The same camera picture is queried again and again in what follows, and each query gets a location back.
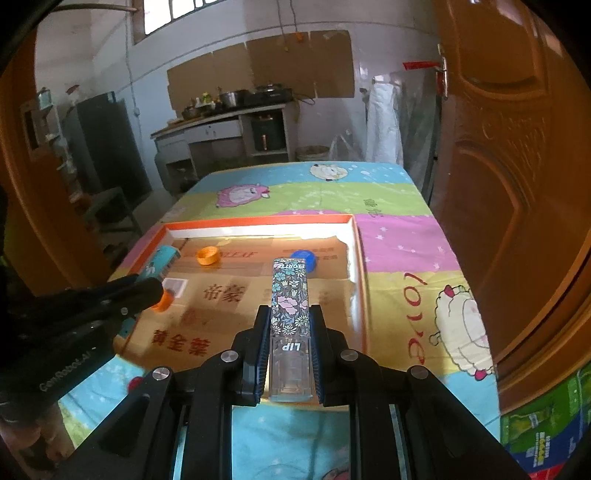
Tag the white kitchen counter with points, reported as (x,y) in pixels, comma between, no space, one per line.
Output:
(217,129)

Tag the red paper strip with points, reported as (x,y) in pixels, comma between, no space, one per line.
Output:
(418,65)

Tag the large green carton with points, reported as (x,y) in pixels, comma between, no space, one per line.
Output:
(545,424)

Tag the brown wooden door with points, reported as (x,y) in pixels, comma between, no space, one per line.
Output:
(508,184)

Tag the dark frying pan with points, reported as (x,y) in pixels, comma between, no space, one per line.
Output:
(191,112)

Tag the clear plastic bag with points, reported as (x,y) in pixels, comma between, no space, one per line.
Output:
(344,147)

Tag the white plastic sheet roll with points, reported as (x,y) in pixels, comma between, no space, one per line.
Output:
(383,124)

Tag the steel cooking pot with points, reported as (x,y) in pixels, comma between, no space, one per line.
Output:
(228,98)

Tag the grey refrigerator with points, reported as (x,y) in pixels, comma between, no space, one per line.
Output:
(106,143)

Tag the floral clear slim box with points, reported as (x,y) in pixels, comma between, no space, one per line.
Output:
(290,314)

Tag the brown cardboard liner sheet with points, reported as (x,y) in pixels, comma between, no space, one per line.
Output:
(221,323)

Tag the deep orange bottle cap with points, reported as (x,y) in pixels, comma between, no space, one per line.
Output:
(165,301)

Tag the wooden door frame post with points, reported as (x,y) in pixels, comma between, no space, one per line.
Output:
(27,207)

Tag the black air fryer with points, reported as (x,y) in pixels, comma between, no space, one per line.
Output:
(265,134)

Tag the black gas stove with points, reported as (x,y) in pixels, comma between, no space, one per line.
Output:
(270,94)

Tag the cluttered storage shelf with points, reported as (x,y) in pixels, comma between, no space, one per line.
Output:
(55,138)

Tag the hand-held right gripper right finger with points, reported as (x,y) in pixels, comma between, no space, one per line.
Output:
(317,355)

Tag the clear leaning panel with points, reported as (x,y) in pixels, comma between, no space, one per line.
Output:
(420,124)

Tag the shallow orange-rimmed box tray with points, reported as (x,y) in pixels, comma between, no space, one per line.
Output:
(358,277)

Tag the window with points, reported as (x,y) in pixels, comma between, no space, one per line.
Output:
(157,16)

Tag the yellow-orange bottle cap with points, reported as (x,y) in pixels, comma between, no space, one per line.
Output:
(207,256)

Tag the blue bottle cap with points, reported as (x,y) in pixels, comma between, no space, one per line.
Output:
(304,259)

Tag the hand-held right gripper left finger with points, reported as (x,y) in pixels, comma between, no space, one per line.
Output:
(263,350)

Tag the metal strike plate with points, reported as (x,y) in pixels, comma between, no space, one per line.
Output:
(30,124)

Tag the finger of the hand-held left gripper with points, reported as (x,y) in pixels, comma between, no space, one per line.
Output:
(129,293)

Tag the brown cardboard wall sheets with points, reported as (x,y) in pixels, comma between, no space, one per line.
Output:
(277,60)

